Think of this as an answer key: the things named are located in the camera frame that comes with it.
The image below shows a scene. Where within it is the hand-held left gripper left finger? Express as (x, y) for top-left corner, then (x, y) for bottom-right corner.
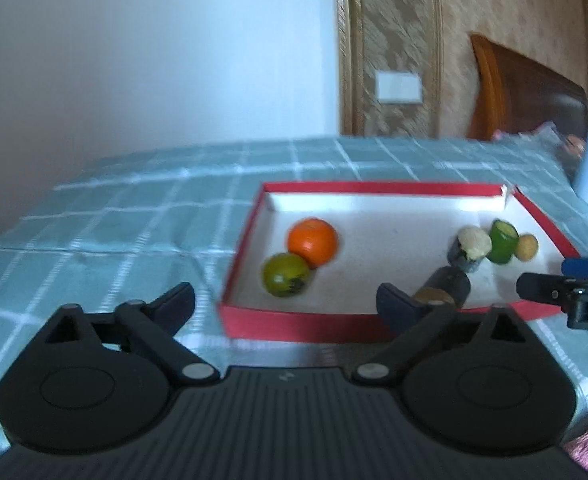
(41, 281), (221, 388)

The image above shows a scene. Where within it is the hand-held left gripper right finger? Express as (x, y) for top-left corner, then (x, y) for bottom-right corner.
(351, 282), (534, 386)

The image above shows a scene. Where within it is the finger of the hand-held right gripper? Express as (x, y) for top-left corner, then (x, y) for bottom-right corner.
(561, 257), (588, 278)
(516, 272), (582, 307)

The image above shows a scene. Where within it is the small tan potato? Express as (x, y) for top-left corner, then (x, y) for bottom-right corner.
(515, 235), (540, 262)

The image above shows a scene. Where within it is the red shallow cardboard box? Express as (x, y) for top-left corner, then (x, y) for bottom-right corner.
(218, 181), (582, 344)

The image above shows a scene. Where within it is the green cucumber piece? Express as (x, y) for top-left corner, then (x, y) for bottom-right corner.
(486, 219), (520, 265)

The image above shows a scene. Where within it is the dark eggplant piece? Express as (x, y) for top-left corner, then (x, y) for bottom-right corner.
(411, 266), (472, 310)

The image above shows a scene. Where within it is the orange mandarin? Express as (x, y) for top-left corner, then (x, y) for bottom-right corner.
(287, 218), (338, 268)

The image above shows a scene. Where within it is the green tomato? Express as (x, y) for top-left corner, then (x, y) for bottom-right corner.
(262, 253), (311, 297)

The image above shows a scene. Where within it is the teal checked blanket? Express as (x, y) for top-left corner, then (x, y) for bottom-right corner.
(0, 135), (588, 461)

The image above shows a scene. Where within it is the pink crumpled cloth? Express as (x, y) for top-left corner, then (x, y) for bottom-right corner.
(491, 121), (587, 161)

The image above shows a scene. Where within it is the wooden headboard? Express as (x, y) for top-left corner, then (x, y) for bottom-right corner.
(466, 32), (588, 143)

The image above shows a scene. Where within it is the white wall switch plate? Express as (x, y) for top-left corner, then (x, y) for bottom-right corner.
(375, 72), (422, 104)

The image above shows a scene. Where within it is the gold wall moulding frame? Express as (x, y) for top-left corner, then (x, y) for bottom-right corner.
(334, 0), (442, 137)

